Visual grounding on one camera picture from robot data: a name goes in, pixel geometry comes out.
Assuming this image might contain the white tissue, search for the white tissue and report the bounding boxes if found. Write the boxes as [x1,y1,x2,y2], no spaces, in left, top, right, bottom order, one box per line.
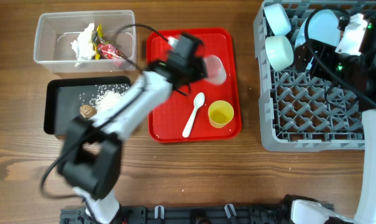
[71,23,96,60]

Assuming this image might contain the blue bowl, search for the blue bowl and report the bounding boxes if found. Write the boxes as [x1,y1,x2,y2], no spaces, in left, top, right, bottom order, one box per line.
[264,4,291,35]

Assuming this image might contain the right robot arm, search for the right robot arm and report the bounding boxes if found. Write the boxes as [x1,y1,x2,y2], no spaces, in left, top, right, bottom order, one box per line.
[296,39,376,223]

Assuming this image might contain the white plastic spoon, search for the white plastic spoon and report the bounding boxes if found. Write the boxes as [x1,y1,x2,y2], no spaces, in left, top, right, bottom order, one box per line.
[182,92,205,138]

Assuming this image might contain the grey dishwasher rack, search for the grey dishwasher rack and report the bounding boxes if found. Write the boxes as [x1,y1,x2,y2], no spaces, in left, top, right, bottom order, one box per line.
[253,1,376,152]

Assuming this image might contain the pink cup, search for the pink cup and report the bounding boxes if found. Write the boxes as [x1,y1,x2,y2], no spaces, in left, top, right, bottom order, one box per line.
[204,55,227,85]

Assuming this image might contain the brown food ball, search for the brown food ball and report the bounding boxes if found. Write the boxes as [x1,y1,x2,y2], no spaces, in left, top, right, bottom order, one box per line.
[80,105,96,119]

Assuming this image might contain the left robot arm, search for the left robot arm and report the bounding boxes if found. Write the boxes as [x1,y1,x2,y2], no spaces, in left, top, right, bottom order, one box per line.
[57,57,207,223]

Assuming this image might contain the red plastic tray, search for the red plastic tray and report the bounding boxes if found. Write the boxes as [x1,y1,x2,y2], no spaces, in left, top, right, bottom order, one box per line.
[148,28,242,143]

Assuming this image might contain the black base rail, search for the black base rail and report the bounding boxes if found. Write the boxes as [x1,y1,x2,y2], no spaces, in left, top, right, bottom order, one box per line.
[59,203,285,224]

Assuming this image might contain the light blue plate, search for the light blue plate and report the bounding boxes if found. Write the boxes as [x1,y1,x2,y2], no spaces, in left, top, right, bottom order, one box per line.
[308,9,341,47]

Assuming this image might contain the yellow cup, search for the yellow cup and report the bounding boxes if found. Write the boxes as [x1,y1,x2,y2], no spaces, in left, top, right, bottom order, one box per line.
[208,100,234,128]

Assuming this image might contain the black waste tray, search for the black waste tray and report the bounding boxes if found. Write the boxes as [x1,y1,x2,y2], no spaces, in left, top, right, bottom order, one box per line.
[44,76,131,135]

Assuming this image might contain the white rice grains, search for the white rice grains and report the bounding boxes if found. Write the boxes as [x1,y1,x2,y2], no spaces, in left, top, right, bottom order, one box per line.
[79,83,130,113]

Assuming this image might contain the clear plastic bin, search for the clear plastic bin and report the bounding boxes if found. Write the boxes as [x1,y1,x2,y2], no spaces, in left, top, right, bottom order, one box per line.
[34,10,137,73]

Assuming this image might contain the yellow snack wrapper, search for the yellow snack wrapper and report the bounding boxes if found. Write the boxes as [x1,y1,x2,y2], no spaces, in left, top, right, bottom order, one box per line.
[91,24,104,60]

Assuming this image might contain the red snack wrapper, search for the red snack wrapper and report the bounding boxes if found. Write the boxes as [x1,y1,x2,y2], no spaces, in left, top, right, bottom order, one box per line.
[98,43,123,59]

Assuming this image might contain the green bowl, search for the green bowl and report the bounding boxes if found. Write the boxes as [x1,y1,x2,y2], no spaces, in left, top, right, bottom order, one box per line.
[265,35,294,72]

